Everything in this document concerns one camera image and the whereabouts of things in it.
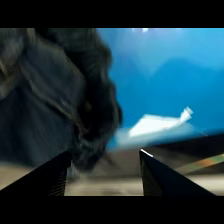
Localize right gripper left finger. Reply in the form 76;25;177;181
0;151;73;197

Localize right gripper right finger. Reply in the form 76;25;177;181
138;148;216;197

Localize dark blue jeans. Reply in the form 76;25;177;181
0;28;124;172

